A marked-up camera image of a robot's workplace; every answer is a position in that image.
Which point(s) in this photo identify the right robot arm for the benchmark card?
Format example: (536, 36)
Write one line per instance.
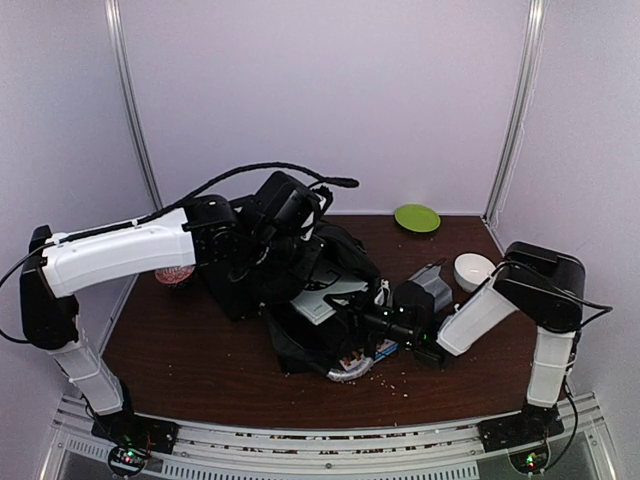
(545, 285)

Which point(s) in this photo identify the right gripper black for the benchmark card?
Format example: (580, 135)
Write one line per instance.
(353, 312)

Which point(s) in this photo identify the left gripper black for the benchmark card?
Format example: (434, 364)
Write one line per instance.
(305, 269)

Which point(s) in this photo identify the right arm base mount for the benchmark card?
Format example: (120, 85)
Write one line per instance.
(524, 436)

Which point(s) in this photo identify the left aluminium frame post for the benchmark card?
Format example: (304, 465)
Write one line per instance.
(119, 47)

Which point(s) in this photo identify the grey book letter G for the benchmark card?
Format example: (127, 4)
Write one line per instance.
(327, 278)

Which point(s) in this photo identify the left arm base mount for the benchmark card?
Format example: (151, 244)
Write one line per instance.
(132, 452)

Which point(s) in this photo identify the green plate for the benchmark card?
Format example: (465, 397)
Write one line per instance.
(417, 218)

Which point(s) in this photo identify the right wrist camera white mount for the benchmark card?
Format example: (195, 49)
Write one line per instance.
(383, 294)

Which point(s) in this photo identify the aluminium frame post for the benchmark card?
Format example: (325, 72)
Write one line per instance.
(524, 88)
(119, 47)

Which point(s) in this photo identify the black backpack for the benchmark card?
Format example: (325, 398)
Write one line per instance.
(228, 261)

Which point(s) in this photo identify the front aluminium rail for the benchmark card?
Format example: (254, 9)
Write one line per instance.
(445, 450)

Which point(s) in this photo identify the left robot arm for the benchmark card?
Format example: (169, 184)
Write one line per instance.
(58, 266)

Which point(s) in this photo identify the white ribbed bowl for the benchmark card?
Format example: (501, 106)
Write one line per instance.
(471, 270)

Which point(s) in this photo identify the dog picture book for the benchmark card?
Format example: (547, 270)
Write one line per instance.
(384, 349)

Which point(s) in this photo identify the patterned pink bowl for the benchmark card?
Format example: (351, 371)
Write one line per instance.
(175, 277)

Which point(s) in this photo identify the right aluminium frame post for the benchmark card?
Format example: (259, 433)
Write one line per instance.
(524, 88)

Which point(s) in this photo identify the grey cloth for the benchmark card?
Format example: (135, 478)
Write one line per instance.
(430, 280)

